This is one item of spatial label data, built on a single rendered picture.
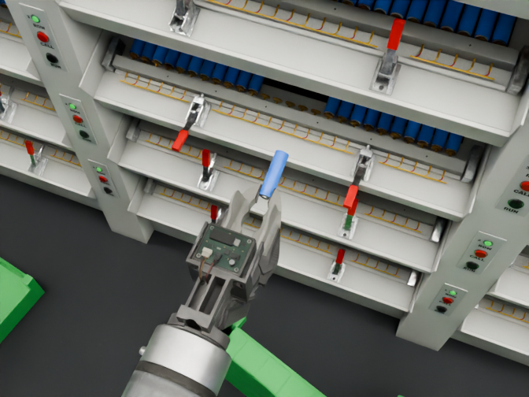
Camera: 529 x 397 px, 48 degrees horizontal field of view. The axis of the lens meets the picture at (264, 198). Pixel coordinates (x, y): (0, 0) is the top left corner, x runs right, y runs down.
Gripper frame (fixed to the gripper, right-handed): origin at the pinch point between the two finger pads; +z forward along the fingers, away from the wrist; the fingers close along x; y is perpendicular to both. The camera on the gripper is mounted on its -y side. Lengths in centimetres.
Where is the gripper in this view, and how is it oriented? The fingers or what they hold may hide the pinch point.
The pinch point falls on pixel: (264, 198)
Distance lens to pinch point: 76.4
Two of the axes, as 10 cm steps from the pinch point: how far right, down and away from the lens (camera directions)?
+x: -9.3, -3.2, 1.9
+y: -0.1, -4.8, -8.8
